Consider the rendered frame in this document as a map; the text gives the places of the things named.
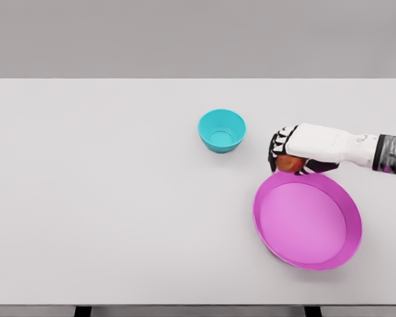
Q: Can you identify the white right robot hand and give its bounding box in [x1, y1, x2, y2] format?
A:
[267, 123, 350, 176]

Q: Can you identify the red apple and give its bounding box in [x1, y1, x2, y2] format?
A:
[275, 153, 308, 174]

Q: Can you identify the pink plate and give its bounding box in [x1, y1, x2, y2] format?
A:
[253, 171, 363, 271]

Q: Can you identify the blue bowl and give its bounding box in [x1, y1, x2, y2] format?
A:
[197, 109, 247, 155]

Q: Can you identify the white table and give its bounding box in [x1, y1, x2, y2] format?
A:
[0, 78, 396, 317]

